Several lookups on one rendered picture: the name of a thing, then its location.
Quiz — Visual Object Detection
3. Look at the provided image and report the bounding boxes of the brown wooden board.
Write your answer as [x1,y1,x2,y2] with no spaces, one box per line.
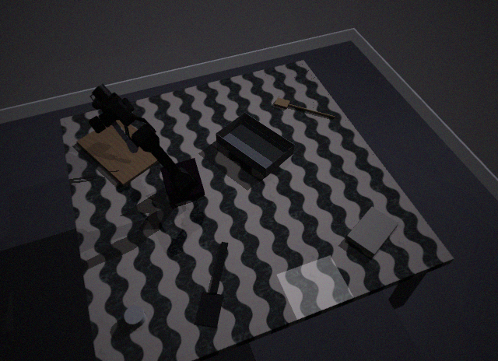
[76,125,159,186]

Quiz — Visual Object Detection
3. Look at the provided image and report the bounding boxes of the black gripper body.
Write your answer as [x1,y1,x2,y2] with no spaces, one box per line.
[89,98,134,133]

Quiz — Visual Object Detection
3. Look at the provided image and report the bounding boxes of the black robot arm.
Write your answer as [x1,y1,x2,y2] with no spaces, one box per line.
[91,84,200,198]

